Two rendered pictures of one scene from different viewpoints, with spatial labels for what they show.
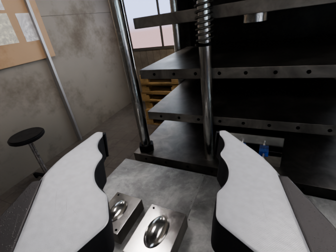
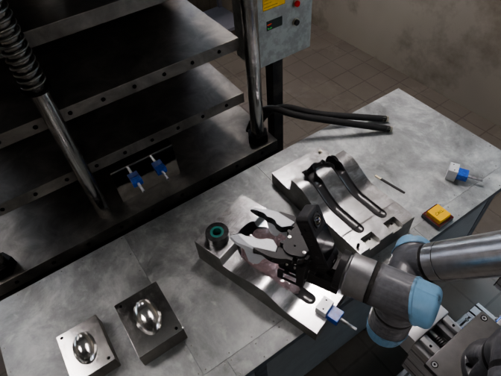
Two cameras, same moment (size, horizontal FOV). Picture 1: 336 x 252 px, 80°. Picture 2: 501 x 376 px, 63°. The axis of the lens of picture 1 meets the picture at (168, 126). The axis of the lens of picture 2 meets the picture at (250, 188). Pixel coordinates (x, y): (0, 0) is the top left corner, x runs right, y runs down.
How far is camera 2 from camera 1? 0.70 m
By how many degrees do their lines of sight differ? 49
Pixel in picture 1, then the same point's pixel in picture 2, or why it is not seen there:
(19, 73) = not seen: outside the picture
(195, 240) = (177, 293)
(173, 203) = (125, 289)
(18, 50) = not seen: outside the picture
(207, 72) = (59, 121)
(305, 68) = (159, 72)
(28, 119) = not seen: outside the picture
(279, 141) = (168, 149)
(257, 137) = (147, 159)
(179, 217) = (153, 289)
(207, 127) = (89, 183)
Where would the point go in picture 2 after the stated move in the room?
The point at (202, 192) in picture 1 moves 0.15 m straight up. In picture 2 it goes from (141, 254) to (129, 230)
